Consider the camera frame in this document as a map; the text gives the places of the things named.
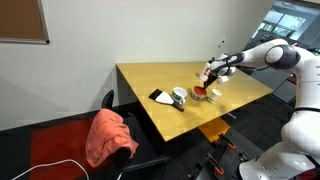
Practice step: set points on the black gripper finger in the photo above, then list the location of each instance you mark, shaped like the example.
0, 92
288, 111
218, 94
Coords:
209, 81

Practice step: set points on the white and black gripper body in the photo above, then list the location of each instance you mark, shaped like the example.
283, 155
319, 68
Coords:
221, 74

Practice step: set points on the clear plastic tupperware container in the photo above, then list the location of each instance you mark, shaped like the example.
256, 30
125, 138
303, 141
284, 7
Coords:
193, 92

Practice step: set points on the foil sweets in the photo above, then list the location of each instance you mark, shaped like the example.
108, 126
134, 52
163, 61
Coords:
196, 97

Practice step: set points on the white green christmas mug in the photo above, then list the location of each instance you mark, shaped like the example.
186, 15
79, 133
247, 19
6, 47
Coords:
179, 95

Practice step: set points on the red plastic container lid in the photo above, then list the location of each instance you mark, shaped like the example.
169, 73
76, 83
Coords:
200, 90

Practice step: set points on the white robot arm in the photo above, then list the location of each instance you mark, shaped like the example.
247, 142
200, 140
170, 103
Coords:
299, 148

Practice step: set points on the black orange clamp left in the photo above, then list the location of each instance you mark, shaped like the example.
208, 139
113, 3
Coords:
229, 143

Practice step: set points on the black orange clamp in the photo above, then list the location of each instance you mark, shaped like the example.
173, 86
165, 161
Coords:
229, 143
217, 168

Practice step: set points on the black orange clamp right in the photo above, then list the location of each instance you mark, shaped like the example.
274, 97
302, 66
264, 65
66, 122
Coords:
217, 168

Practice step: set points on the pink cloth on chair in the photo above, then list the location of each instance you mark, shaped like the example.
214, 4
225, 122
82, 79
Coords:
107, 134

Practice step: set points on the black office chair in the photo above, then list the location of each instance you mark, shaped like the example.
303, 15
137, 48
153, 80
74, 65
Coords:
150, 160

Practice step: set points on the cork notice board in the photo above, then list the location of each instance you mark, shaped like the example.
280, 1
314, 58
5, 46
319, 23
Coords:
23, 21

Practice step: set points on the white wall socket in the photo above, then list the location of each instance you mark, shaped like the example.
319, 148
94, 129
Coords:
221, 43

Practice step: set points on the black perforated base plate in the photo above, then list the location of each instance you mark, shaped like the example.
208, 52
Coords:
229, 159

